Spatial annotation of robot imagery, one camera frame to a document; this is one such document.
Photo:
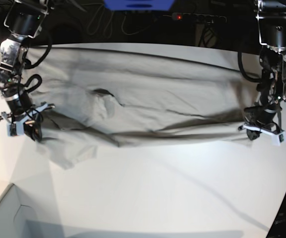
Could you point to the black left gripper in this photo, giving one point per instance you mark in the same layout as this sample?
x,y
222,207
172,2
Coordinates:
x,y
251,116

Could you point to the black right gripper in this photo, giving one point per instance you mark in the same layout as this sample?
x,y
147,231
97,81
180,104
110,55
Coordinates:
x,y
33,131

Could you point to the beige grey t-shirt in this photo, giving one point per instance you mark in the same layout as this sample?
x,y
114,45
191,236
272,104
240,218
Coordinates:
x,y
119,99

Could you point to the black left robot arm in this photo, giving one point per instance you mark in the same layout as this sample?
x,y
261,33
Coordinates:
x,y
264,117

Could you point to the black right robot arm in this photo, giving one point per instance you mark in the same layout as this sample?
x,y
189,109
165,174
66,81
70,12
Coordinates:
x,y
24,22

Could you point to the white cardboard box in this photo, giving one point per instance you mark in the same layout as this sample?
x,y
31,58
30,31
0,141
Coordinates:
x,y
23,217

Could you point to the black power strip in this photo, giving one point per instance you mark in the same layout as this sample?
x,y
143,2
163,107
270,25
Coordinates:
x,y
199,18

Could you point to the blue plastic bin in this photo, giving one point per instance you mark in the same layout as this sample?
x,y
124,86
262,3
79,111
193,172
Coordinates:
x,y
129,5

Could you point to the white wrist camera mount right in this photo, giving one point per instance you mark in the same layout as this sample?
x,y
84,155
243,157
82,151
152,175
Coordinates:
x,y
16,119

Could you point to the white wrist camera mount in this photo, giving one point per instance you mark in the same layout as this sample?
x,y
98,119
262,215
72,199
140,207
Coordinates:
x,y
16,119
277,135

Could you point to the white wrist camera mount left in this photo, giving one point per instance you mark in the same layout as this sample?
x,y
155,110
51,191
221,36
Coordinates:
x,y
277,135

